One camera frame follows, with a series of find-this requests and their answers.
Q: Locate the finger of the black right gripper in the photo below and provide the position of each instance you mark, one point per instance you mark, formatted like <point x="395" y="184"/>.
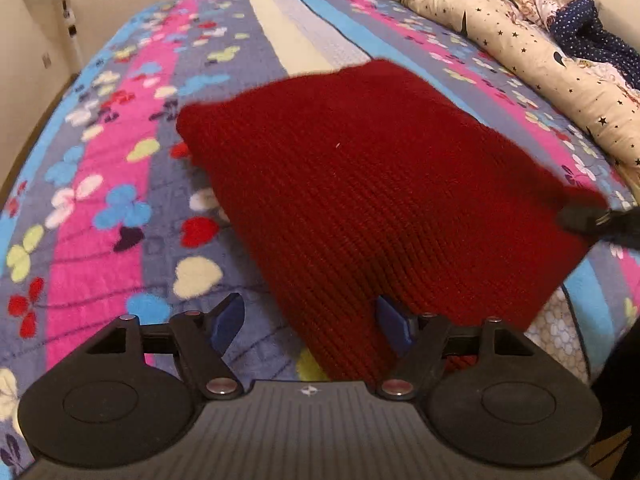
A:
<point x="618" y="227"/>

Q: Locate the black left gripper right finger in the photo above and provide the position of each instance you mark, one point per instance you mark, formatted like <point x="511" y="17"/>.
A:
<point x="428" y="344"/>

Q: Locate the cream star-print duvet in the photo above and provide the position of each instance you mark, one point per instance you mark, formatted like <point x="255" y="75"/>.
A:
<point x="608" y="113"/>

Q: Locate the colourful floral fleece blanket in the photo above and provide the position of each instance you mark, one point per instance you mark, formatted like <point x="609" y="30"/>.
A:
<point x="108" y="215"/>

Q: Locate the navy dotted fabric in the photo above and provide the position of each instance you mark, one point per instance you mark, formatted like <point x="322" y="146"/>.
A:
<point x="579" y="32"/>

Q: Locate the dark red knit sweater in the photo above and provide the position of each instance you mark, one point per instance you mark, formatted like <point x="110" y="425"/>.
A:
<point x="366" y="183"/>

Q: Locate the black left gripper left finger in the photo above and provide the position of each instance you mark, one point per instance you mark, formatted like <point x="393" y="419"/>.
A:
<point x="178" y="360"/>

